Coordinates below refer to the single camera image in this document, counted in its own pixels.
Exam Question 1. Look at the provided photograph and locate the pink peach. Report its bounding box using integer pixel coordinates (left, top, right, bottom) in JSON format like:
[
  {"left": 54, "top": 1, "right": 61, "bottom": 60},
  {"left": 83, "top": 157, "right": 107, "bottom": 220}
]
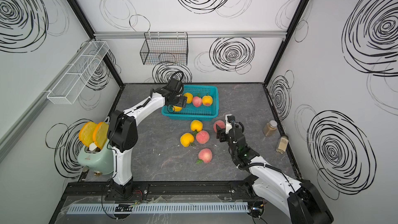
[
  {"left": 192, "top": 96, "right": 203, "bottom": 107},
  {"left": 196, "top": 148, "right": 212, "bottom": 164},
  {"left": 195, "top": 130, "right": 210, "bottom": 144},
  {"left": 213, "top": 120, "right": 226, "bottom": 133}
]

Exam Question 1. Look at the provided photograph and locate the yellow peach top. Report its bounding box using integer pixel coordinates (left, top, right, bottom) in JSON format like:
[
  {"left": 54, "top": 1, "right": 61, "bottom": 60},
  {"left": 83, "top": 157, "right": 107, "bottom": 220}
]
[{"left": 190, "top": 120, "right": 203, "bottom": 135}]

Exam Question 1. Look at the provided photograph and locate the pink peach bottom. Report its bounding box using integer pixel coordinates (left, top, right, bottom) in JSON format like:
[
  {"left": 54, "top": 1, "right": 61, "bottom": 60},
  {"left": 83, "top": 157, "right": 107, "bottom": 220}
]
[{"left": 196, "top": 148, "right": 212, "bottom": 164}]

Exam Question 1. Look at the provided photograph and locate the yellow red peach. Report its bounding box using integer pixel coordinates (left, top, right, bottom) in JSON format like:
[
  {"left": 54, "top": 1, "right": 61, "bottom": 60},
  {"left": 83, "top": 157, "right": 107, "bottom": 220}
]
[{"left": 202, "top": 95, "right": 214, "bottom": 106}]

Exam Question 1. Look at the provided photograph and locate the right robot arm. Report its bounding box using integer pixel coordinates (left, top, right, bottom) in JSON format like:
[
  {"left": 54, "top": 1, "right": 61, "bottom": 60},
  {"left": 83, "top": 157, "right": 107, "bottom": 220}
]
[{"left": 215, "top": 115, "right": 334, "bottom": 224}]

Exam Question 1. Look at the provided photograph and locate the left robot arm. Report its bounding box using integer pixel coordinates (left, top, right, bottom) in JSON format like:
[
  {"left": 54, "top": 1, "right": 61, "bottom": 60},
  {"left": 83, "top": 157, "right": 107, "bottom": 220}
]
[{"left": 107, "top": 78, "right": 187, "bottom": 199}]

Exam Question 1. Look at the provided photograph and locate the teal plastic basket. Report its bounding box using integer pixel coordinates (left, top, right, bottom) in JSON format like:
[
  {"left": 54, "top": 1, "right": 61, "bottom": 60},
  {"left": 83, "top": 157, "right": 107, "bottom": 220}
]
[{"left": 161, "top": 85, "right": 219, "bottom": 121}]

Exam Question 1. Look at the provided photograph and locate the brown spice jar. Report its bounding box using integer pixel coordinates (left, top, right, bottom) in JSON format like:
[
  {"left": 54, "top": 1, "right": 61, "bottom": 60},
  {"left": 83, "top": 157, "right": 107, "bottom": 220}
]
[{"left": 263, "top": 120, "right": 278, "bottom": 136}]

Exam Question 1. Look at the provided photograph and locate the beige spice jar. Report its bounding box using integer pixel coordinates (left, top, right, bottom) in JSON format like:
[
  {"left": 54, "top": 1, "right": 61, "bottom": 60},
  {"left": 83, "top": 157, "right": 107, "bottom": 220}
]
[{"left": 276, "top": 135, "right": 289, "bottom": 154}]

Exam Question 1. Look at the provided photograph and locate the right yellow toast slice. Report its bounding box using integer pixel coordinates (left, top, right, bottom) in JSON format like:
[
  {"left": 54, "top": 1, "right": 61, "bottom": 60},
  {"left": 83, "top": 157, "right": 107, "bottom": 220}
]
[{"left": 92, "top": 122, "right": 109, "bottom": 149}]

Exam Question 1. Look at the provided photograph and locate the yellow toast slice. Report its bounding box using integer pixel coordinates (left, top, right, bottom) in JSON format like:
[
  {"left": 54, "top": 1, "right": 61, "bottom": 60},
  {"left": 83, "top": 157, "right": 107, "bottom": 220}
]
[
  {"left": 78, "top": 122, "right": 97, "bottom": 147},
  {"left": 92, "top": 122, "right": 109, "bottom": 149}
]

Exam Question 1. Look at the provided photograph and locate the left yellow toast slice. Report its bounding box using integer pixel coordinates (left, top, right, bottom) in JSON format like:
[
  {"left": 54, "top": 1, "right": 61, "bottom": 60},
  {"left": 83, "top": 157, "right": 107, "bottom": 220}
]
[{"left": 78, "top": 122, "right": 97, "bottom": 147}]

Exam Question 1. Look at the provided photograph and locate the mint green toaster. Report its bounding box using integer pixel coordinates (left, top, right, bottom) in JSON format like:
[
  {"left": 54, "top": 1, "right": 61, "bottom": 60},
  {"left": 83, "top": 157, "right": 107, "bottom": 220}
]
[{"left": 77, "top": 140, "right": 114, "bottom": 175}]

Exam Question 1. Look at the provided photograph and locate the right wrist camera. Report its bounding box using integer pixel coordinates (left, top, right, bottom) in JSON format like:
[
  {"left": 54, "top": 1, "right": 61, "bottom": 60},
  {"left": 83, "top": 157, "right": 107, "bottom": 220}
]
[{"left": 226, "top": 114, "right": 235, "bottom": 134}]

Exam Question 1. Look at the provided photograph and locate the black wire wall basket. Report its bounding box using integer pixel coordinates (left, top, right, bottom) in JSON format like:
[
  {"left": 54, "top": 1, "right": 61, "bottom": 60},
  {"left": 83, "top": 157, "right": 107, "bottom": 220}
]
[{"left": 140, "top": 32, "right": 189, "bottom": 65}]

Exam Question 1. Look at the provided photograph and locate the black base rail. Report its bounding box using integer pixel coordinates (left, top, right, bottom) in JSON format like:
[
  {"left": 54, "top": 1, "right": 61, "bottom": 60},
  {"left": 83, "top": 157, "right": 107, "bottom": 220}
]
[{"left": 61, "top": 180, "right": 271, "bottom": 202}]

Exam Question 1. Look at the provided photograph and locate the white mesh wall shelf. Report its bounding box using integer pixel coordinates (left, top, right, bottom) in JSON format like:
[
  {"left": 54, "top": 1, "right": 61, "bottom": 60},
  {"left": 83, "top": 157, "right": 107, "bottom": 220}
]
[{"left": 47, "top": 41, "right": 109, "bottom": 105}]

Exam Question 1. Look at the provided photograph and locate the white slotted cable duct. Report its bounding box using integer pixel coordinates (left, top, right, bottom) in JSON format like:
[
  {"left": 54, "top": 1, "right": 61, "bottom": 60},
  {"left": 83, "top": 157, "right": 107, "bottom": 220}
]
[{"left": 66, "top": 202, "right": 250, "bottom": 216}]

